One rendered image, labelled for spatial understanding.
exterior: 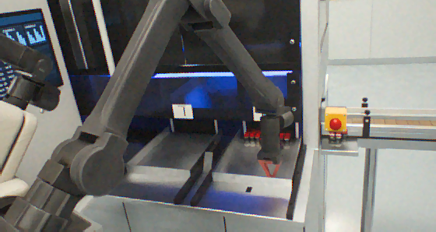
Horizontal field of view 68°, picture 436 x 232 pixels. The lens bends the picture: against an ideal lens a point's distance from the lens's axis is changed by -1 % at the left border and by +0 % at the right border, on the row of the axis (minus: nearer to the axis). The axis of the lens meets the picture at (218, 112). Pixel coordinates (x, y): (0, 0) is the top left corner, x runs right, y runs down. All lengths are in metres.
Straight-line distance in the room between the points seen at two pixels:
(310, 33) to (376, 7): 4.66
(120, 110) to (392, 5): 5.42
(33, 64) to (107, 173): 0.48
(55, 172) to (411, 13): 5.60
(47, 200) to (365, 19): 5.51
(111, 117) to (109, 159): 0.07
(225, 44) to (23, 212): 0.50
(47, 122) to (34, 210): 0.94
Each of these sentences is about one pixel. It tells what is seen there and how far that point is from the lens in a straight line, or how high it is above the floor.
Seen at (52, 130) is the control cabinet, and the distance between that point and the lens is 1.47.
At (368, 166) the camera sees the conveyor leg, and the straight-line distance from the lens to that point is 1.46.
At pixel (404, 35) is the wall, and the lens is 5.88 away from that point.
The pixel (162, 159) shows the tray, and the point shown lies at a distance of 1.29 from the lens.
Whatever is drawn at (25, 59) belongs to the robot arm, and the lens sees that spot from 0.94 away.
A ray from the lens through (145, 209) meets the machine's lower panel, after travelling 1.75.
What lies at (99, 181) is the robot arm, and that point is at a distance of 0.54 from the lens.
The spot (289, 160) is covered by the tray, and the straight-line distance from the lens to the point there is 1.19.
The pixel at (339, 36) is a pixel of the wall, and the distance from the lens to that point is 5.80.
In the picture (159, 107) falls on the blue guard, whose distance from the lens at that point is 1.39.
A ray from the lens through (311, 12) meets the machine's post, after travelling 1.12.
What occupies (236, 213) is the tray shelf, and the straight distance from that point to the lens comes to 0.97.
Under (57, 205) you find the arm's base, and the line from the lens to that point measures 0.54.
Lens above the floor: 1.49
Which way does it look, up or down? 21 degrees down
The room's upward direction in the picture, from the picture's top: 7 degrees counter-clockwise
